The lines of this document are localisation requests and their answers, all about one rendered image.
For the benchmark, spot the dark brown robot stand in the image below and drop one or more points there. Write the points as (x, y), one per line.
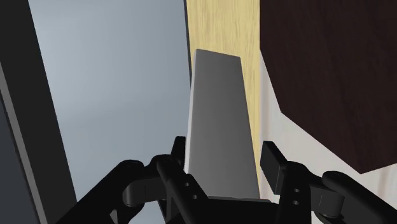
(335, 71)

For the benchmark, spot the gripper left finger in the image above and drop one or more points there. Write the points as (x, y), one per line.
(173, 180)

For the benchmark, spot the black framed grey screen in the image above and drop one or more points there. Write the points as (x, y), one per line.
(108, 93)

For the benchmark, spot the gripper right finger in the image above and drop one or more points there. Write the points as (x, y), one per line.
(305, 189)

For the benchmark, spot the grey flat rectangular slab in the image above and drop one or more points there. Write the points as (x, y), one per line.
(218, 124)

